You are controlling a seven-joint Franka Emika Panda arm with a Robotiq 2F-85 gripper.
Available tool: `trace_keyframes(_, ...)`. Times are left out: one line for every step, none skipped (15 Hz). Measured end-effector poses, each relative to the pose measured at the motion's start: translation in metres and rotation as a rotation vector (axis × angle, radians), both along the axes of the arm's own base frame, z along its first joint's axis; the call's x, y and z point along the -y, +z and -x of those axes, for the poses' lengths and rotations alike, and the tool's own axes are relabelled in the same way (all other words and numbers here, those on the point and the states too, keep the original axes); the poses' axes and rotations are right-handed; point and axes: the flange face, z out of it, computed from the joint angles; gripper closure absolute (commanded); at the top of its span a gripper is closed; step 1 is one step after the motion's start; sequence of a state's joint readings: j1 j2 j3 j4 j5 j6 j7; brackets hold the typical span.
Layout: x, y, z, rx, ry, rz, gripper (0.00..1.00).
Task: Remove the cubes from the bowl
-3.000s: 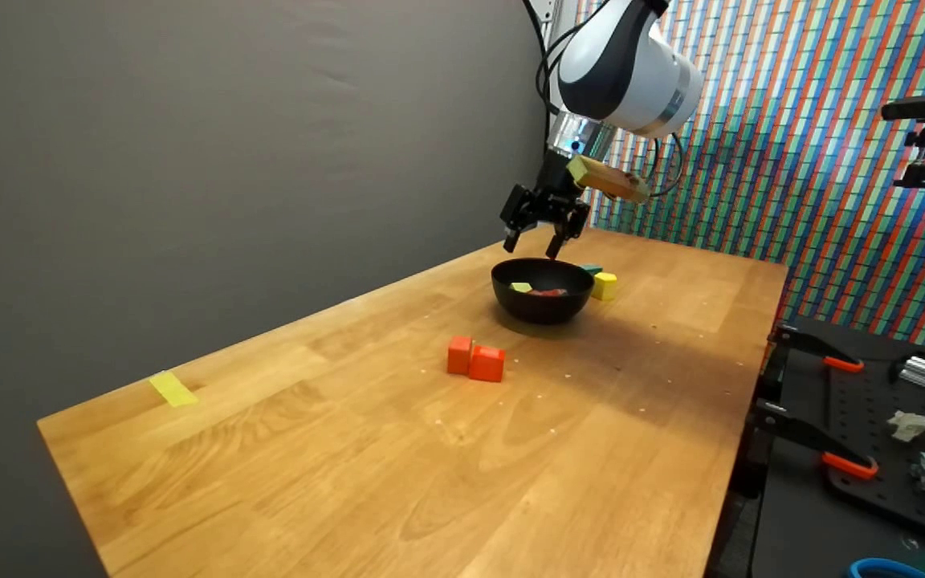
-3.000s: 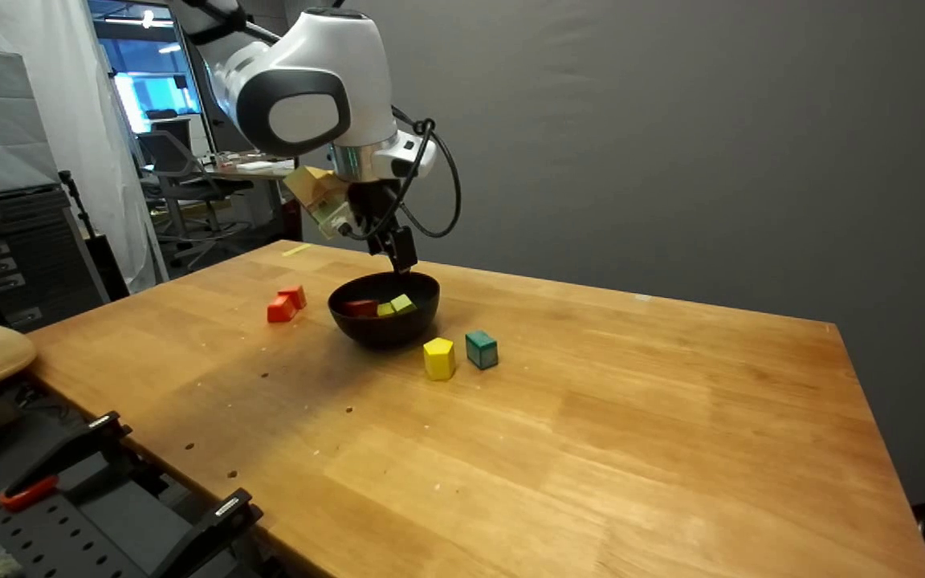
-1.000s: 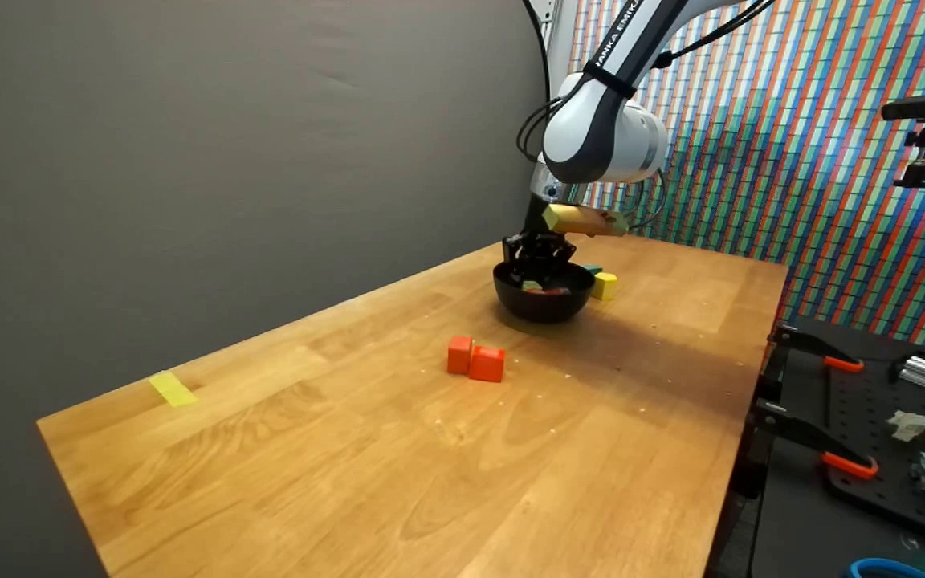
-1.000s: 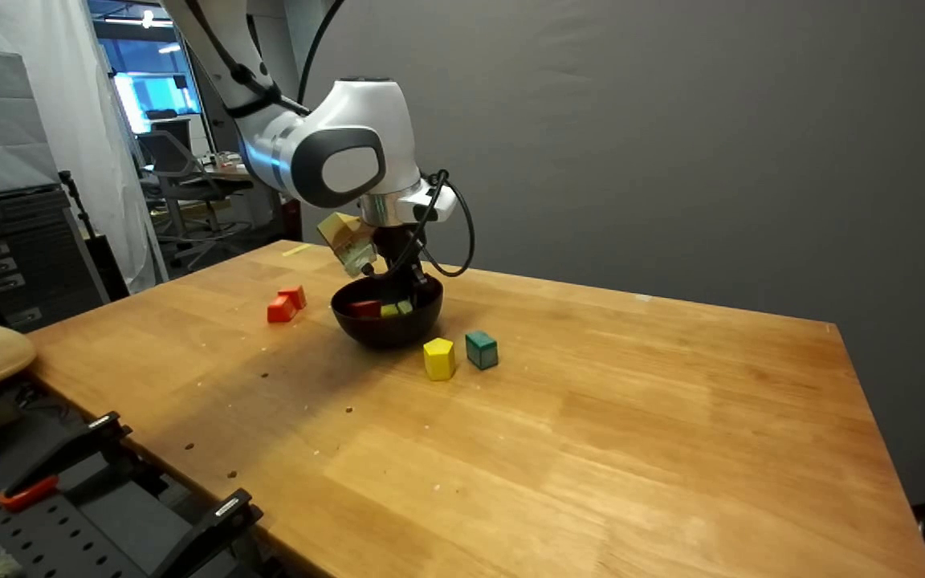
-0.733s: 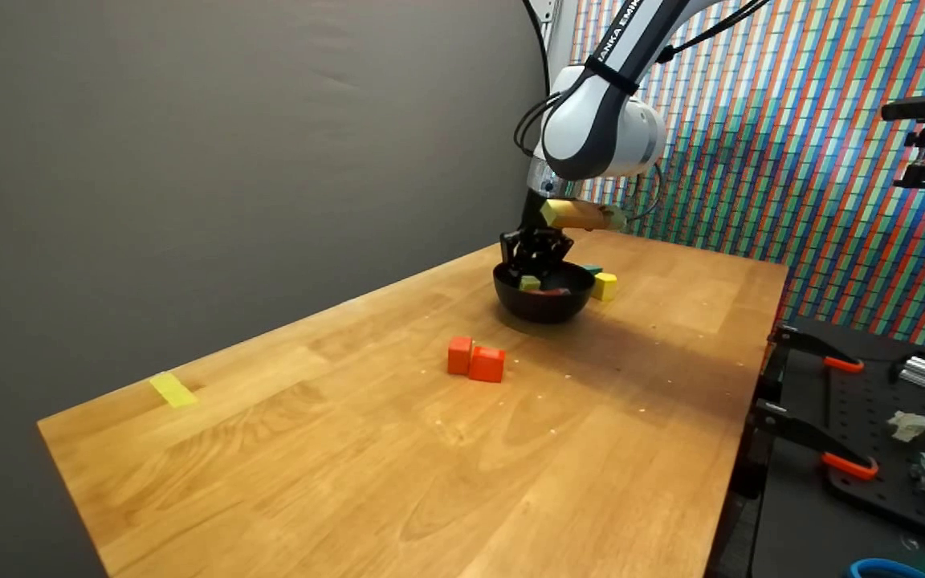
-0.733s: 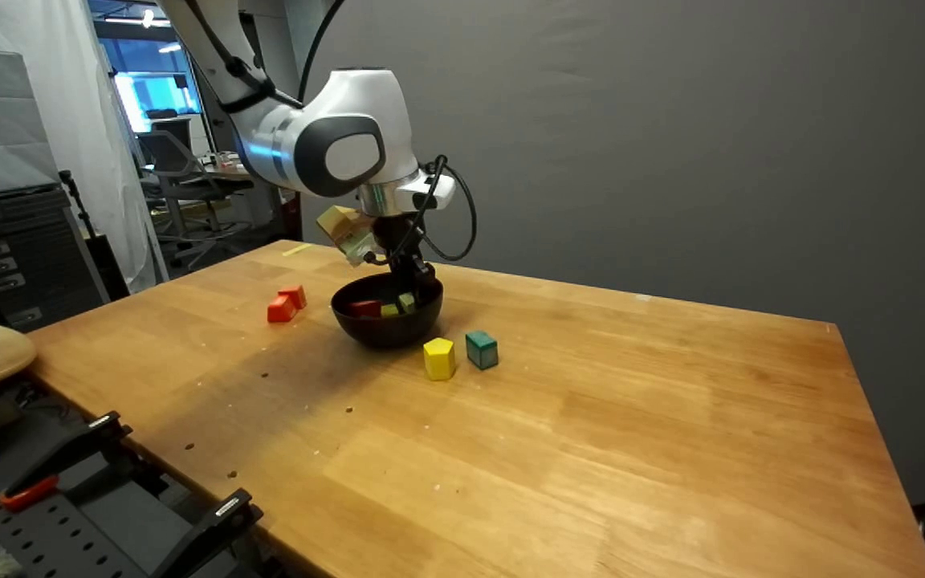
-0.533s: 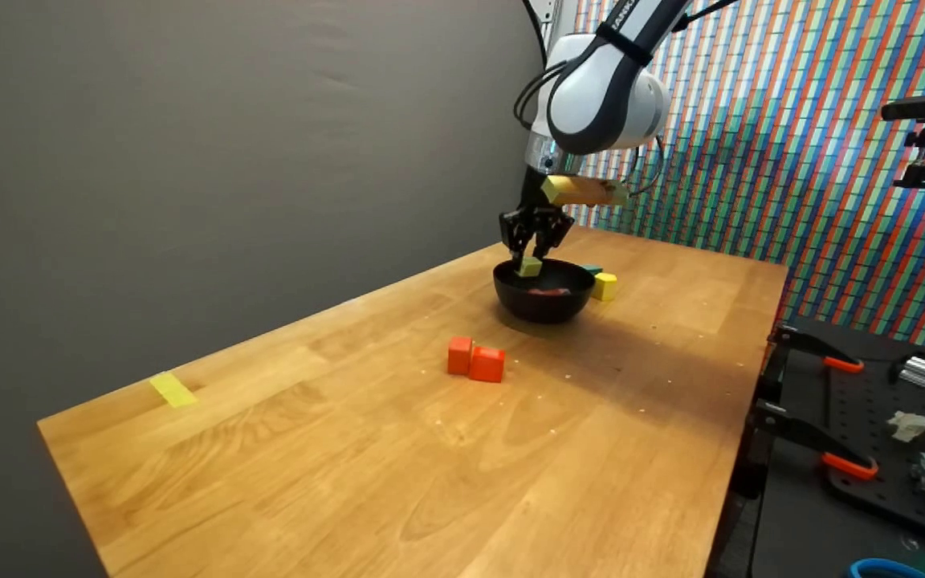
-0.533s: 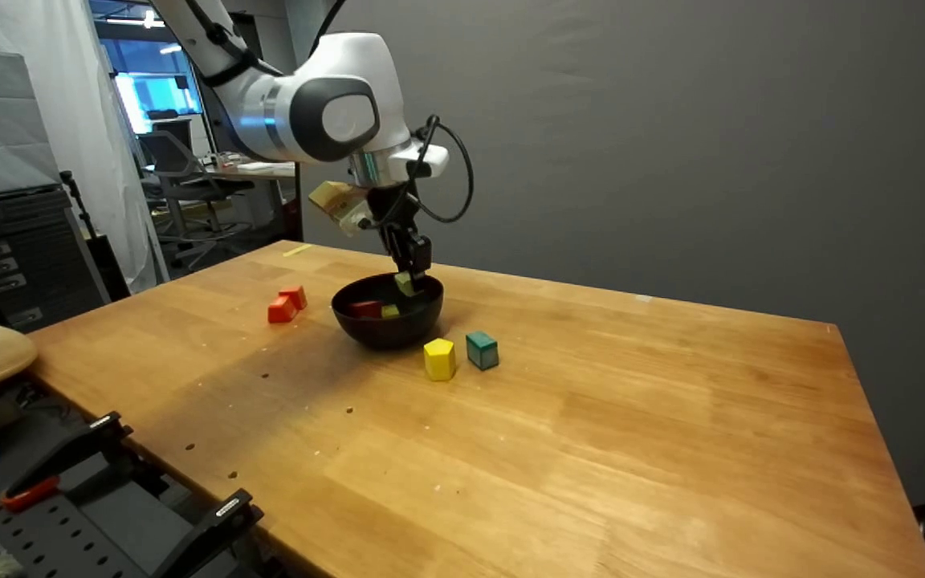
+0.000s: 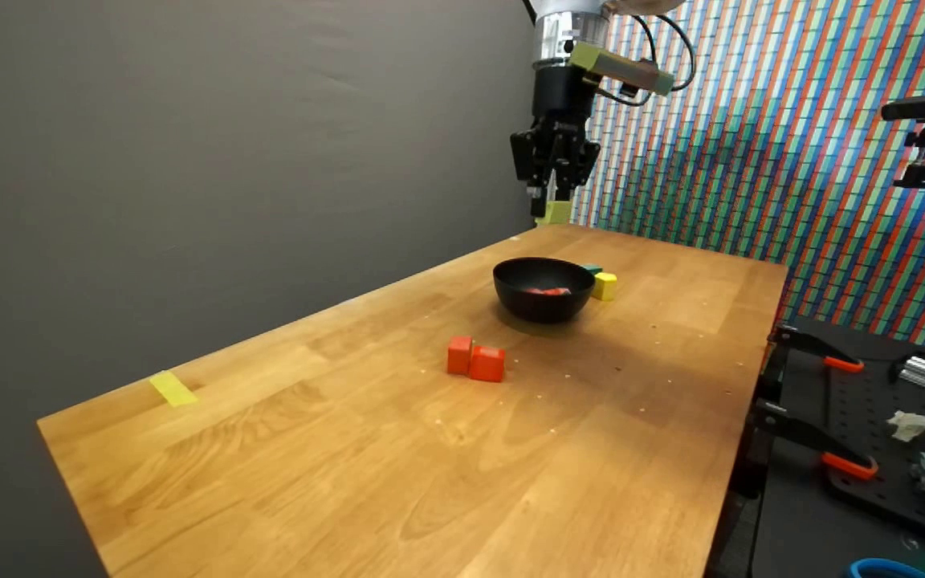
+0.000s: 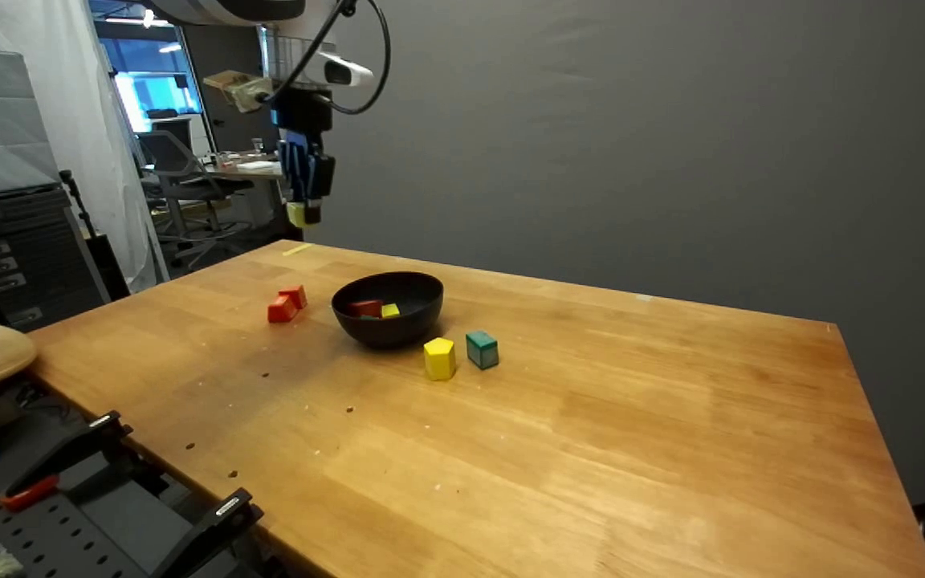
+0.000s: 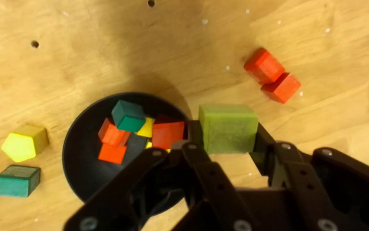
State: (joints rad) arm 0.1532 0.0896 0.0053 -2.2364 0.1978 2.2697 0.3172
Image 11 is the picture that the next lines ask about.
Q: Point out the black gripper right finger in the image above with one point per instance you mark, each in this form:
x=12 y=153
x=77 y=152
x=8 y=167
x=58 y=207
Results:
x=329 y=188

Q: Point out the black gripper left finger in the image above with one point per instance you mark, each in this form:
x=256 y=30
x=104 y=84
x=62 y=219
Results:
x=201 y=184

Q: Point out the lime yellow wooden cube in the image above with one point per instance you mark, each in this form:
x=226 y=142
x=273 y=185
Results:
x=227 y=129

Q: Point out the teal wooden cube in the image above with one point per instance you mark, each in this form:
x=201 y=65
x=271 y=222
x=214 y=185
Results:
x=16 y=181
x=127 y=117

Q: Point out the black round bowl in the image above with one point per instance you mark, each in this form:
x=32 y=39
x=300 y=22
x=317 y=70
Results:
x=82 y=171

